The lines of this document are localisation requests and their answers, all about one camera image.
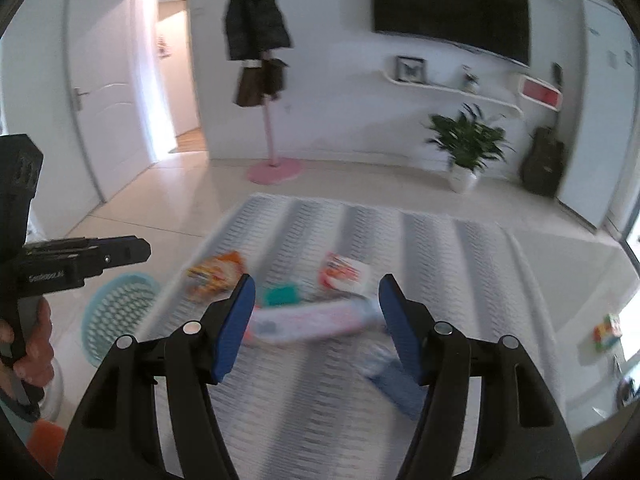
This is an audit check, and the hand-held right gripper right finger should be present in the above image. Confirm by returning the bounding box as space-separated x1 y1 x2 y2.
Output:
378 274 585 480

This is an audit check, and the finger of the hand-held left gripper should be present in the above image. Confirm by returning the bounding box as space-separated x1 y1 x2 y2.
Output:
75 235 152 278

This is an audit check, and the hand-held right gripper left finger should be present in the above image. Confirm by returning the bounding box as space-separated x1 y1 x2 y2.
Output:
56 273 257 480

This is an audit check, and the orange snack bag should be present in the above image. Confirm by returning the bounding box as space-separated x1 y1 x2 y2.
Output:
186 251 248 303

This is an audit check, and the teal small packet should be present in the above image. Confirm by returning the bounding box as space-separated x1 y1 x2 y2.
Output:
262 284 302 308

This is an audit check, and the blue wrapper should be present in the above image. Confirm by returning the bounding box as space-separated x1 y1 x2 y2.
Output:
358 344 429 421

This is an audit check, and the teal plastic basket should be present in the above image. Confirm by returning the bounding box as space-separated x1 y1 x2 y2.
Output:
81 273 162 367

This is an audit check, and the red and white snack packet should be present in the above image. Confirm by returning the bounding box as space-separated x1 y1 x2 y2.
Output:
319 252 372 295

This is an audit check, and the pink long wrapper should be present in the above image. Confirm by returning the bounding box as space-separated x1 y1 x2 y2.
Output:
242 297 387 345

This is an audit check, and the person's left hand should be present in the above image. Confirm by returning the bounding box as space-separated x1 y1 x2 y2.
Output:
0 298 55 387

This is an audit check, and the grey striped rug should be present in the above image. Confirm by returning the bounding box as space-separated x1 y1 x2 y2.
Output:
131 194 571 480

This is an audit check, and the white door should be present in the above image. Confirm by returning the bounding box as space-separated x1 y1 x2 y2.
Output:
63 0 151 203

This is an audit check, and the pink coat stand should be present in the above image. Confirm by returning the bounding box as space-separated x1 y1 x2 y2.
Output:
248 50 304 185

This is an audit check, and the potted green plant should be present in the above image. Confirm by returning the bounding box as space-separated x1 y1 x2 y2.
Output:
423 104 516 194

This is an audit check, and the orange cloth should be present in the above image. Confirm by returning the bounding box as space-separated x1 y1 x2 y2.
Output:
25 420 68 476

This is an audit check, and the colourful toy block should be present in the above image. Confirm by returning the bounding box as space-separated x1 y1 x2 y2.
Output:
592 313 623 353

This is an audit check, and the black guitar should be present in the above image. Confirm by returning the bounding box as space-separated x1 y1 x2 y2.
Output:
520 63 566 198

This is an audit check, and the brown hanging bag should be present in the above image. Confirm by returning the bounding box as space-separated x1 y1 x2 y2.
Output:
234 58 290 108

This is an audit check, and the framed butterfly picture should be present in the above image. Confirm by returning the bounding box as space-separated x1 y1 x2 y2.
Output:
396 56 428 85

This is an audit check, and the dark hanging coat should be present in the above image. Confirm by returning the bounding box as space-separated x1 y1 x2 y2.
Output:
223 0 294 63

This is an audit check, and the white cabinet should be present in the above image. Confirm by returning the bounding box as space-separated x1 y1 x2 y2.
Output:
556 0 637 231

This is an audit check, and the white curved wall shelf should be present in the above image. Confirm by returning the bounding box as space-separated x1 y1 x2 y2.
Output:
376 68 525 119

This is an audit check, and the red and white wall box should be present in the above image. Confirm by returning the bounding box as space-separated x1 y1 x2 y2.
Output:
518 75 563 111

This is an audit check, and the black wall television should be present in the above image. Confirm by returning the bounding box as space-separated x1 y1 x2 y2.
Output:
370 0 531 68

